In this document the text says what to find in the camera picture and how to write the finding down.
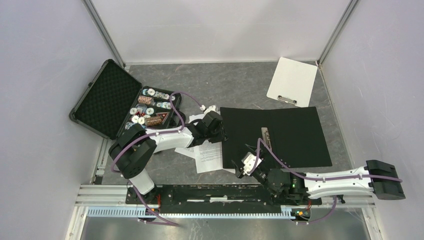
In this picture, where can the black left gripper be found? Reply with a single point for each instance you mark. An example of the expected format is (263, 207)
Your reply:
(222, 135)

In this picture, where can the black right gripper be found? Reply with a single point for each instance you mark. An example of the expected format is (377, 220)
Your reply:
(239, 171)

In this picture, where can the red folder black inside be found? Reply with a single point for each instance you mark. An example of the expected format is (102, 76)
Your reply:
(296, 134)

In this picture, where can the printed text paper sheet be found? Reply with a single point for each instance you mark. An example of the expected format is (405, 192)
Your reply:
(209, 157)

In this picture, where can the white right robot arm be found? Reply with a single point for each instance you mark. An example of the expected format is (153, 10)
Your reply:
(297, 188)

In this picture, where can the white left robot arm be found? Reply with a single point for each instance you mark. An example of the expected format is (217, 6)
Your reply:
(132, 151)

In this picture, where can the silver folder clip mechanism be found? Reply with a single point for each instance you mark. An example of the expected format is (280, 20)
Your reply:
(266, 137)

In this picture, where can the blank white paper sheet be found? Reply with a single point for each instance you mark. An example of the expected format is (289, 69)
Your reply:
(187, 150)

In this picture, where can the white clipboard metal clip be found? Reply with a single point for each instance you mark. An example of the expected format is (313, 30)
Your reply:
(292, 82)

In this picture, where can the black poker chip case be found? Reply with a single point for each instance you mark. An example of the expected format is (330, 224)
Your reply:
(114, 100)

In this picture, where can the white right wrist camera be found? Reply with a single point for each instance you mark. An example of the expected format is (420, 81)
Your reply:
(250, 163)

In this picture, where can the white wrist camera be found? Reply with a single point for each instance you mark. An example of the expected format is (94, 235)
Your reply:
(250, 163)
(206, 110)

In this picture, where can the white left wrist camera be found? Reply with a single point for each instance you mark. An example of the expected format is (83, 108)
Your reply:
(206, 110)

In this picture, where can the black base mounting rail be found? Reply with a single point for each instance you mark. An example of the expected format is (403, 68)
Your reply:
(216, 199)

